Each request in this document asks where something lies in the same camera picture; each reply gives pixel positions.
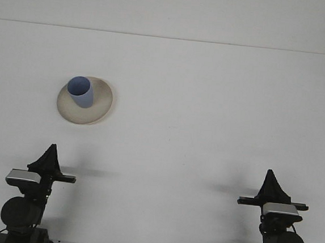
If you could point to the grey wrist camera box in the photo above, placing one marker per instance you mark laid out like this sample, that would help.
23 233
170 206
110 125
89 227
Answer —
23 176
280 209

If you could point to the pale round plate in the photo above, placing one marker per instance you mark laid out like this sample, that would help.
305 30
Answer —
95 110

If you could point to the pale blue cup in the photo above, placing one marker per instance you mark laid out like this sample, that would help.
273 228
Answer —
80 94

